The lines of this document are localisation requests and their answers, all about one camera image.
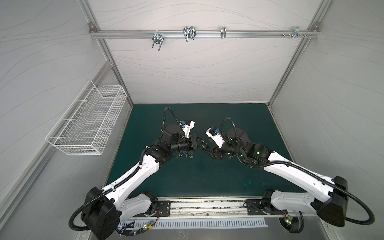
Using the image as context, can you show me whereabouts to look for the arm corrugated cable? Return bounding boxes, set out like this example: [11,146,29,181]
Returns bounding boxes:
[68,107,181,231]
[218,116,376,226]

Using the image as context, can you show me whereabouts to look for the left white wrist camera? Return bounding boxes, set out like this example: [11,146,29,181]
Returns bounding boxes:
[180,120,195,139]

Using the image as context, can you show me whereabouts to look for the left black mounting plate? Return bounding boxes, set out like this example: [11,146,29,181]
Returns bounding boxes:
[135,201,171,217]

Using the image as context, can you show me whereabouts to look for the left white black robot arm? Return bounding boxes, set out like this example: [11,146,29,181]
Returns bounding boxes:
[69,120,199,240]

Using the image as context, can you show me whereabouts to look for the small metal bracket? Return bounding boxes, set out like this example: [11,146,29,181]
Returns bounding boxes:
[221,27,227,39]

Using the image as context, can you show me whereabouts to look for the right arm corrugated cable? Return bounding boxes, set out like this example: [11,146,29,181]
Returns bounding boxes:
[218,116,376,226]

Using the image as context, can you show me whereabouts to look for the aluminium cross rail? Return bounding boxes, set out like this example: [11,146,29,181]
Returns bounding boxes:
[90,29,321,39]

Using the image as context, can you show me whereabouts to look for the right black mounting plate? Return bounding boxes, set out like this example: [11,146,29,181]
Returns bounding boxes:
[244,199,273,215]

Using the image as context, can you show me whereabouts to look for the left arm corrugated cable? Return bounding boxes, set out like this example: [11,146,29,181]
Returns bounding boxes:
[68,107,181,231]

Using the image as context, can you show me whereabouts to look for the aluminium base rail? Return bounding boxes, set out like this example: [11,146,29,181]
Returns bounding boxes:
[119,196,316,221]

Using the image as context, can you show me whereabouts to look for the green table mat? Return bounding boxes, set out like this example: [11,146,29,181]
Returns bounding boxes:
[108,104,301,197]

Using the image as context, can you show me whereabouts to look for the white slotted cable duct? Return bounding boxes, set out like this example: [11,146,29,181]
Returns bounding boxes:
[118,218,269,231]

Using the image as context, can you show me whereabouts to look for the metal U-bolt hook left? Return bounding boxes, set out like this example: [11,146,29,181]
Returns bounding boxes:
[152,33,164,51]

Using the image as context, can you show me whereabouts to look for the metal U-bolt hook middle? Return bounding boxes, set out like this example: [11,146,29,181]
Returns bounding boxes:
[183,26,197,42]

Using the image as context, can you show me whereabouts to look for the metal corner bracket right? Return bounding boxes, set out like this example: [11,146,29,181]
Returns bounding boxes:
[282,27,307,39]

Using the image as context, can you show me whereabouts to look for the metal u-bolt hook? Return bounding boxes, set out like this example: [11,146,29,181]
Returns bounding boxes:
[152,33,164,51]
[183,26,197,42]

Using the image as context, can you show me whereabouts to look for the white wire basket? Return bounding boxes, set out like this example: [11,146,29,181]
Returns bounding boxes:
[45,80,128,156]

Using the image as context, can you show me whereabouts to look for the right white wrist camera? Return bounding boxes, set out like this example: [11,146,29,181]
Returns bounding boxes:
[206,126,225,149]

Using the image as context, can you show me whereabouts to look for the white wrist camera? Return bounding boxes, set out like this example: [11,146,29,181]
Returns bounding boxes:
[206,126,225,149]
[180,120,195,139]

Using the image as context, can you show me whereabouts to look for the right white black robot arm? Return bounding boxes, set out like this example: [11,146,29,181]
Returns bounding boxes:
[206,127,348,227]

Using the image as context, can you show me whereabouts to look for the black mounting plate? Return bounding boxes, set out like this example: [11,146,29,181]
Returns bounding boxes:
[244,199,273,215]
[135,201,171,217]

